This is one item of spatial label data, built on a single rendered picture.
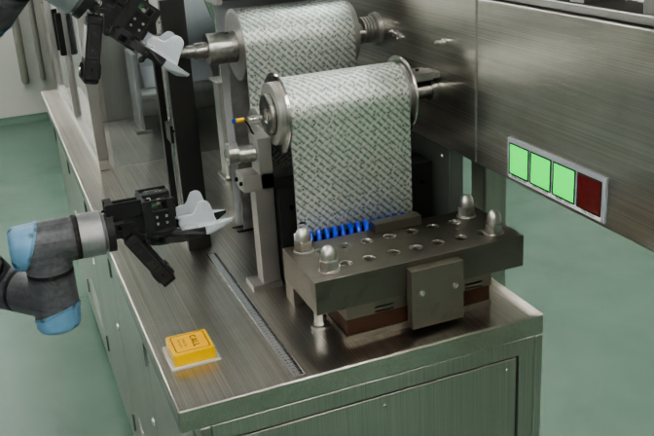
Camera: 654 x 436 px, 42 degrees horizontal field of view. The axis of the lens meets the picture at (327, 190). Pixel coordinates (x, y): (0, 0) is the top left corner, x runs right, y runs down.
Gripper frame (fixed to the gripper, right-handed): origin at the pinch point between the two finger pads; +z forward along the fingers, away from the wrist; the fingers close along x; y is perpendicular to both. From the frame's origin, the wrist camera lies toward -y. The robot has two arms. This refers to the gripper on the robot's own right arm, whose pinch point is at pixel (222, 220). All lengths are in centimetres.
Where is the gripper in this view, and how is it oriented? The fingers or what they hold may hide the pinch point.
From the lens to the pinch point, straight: 151.8
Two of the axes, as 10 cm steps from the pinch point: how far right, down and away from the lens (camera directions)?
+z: 9.3, -1.8, 3.4
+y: -0.6, -9.4, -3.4
